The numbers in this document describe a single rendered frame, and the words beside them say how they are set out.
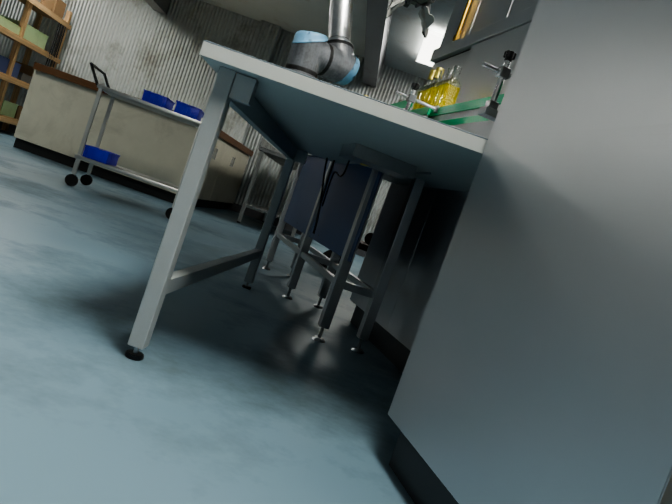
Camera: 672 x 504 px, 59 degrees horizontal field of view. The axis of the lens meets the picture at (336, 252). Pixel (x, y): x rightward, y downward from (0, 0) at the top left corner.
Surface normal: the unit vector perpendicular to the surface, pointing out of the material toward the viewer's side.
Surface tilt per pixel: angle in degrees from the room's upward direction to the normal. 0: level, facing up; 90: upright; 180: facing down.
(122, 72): 90
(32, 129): 90
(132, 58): 90
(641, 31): 90
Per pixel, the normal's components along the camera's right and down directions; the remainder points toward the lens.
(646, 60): -0.91, -0.30
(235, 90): -0.04, 0.05
